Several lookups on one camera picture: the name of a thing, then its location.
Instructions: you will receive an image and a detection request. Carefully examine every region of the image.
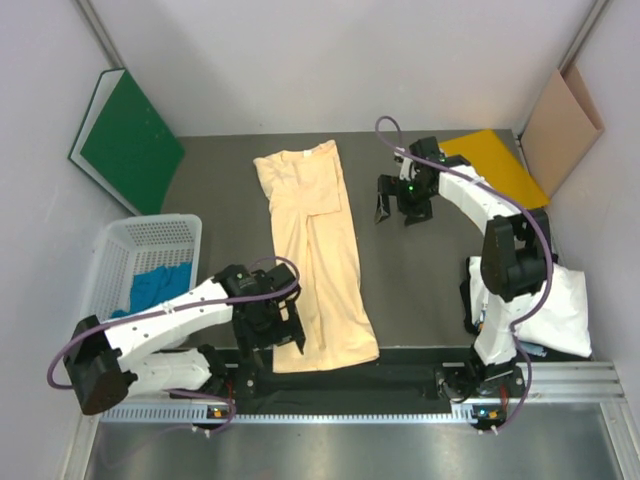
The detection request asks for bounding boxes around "white plastic basket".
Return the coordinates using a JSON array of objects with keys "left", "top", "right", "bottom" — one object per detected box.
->
[{"left": 80, "top": 214, "right": 202, "bottom": 322}]

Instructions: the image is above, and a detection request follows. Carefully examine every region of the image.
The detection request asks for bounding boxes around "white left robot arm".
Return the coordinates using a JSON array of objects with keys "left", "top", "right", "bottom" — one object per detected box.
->
[{"left": 63, "top": 263, "right": 306, "bottom": 415}]

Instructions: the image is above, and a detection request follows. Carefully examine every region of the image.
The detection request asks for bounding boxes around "cream yellow t shirt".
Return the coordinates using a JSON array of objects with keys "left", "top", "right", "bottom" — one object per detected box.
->
[{"left": 254, "top": 140, "right": 379, "bottom": 374}]

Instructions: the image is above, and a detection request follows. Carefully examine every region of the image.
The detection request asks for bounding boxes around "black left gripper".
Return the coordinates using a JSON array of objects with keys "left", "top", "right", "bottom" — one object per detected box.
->
[{"left": 234, "top": 297, "right": 304, "bottom": 368}]

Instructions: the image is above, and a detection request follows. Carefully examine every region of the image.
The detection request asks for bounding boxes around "yellow plastic folder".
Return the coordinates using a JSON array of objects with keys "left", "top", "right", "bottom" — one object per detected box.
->
[{"left": 440, "top": 130, "right": 550, "bottom": 209}]

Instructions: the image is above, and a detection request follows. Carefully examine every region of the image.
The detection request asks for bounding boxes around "white t shirt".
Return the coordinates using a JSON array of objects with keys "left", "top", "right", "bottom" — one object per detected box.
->
[{"left": 464, "top": 256, "right": 592, "bottom": 358}]

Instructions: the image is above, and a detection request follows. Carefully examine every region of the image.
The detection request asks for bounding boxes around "perforated cable duct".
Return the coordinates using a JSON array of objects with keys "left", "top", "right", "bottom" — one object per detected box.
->
[{"left": 100, "top": 401, "right": 506, "bottom": 425}]

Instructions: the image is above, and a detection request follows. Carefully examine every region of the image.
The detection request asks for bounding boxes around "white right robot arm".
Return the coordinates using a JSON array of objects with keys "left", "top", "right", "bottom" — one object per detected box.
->
[{"left": 375, "top": 137, "right": 553, "bottom": 396}]

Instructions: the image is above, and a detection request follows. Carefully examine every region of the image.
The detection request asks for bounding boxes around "aluminium frame rail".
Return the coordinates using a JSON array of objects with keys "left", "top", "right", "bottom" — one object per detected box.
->
[{"left": 133, "top": 361, "right": 621, "bottom": 402}]

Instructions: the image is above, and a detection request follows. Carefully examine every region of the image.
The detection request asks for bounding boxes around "green binder folder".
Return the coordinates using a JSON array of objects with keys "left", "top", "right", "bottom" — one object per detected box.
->
[{"left": 68, "top": 69, "right": 185, "bottom": 215}]

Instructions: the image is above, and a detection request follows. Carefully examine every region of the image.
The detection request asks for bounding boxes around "blue t shirt in basket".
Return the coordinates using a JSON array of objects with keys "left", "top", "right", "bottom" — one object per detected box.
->
[{"left": 110, "top": 262, "right": 192, "bottom": 319}]

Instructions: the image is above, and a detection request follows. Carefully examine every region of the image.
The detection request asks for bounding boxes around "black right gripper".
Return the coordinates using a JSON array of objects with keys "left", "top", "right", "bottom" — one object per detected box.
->
[{"left": 374, "top": 175, "right": 435, "bottom": 227}]

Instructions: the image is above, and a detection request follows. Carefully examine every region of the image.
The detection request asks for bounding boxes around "beige cardboard folder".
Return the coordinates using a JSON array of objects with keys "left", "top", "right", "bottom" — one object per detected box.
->
[{"left": 521, "top": 66, "right": 604, "bottom": 197}]

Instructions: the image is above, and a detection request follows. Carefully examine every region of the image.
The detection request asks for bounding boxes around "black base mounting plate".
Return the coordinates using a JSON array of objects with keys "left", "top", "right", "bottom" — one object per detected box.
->
[{"left": 224, "top": 348, "right": 522, "bottom": 411}]

